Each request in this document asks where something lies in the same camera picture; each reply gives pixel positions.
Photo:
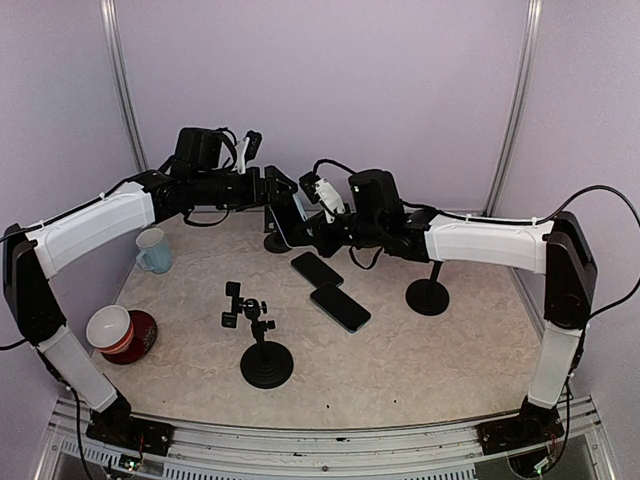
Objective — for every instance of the blue case phone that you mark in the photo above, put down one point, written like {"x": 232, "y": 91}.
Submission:
{"x": 302, "y": 214}

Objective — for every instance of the white and red bowl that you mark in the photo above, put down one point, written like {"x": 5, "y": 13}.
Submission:
{"x": 110, "y": 330}

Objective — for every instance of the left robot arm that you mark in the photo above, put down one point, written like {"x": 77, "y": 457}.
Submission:
{"x": 35, "y": 254}

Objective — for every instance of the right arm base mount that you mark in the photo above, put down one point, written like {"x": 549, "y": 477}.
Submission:
{"x": 513, "y": 433}

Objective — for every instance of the dark red saucer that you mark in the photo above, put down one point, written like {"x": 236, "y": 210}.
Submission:
{"x": 145, "y": 332}

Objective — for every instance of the black clamp phone stand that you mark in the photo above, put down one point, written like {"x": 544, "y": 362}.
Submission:
{"x": 428, "y": 297}
{"x": 266, "y": 364}

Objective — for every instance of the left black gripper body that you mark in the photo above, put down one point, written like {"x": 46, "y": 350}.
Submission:
{"x": 210, "y": 190}

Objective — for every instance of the dark teal phone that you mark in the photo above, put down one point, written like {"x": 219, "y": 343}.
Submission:
{"x": 340, "y": 307}

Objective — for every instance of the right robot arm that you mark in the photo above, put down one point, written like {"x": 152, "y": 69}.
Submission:
{"x": 555, "y": 248}

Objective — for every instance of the light blue mug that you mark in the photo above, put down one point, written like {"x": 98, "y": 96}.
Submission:
{"x": 154, "y": 254}

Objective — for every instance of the plate phone stand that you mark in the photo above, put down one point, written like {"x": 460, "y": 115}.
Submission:
{"x": 275, "y": 242}

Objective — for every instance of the top black phone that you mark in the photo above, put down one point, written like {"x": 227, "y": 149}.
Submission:
{"x": 315, "y": 270}

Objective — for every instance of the front aluminium rail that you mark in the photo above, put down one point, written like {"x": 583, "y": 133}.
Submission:
{"x": 450, "y": 450}

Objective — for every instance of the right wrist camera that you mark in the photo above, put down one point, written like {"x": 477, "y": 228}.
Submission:
{"x": 320, "y": 191}

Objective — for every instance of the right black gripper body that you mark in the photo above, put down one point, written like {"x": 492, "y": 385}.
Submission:
{"x": 367, "y": 228}

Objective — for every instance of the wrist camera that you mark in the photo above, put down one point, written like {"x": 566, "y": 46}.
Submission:
{"x": 247, "y": 150}
{"x": 320, "y": 191}

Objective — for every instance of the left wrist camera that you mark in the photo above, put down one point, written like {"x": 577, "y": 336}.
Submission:
{"x": 247, "y": 150}

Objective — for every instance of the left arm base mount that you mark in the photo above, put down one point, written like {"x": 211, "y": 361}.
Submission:
{"x": 133, "y": 433}

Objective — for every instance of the right aluminium frame post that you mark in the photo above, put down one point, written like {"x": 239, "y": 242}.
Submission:
{"x": 517, "y": 106}

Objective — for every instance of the left aluminium frame post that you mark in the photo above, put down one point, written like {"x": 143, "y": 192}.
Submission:
{"x": 109, "y": 18}

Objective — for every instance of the aluminium frame post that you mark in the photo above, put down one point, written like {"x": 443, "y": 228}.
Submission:
{"x": 109, "y": 18}
{"x": 517, "y": 106}

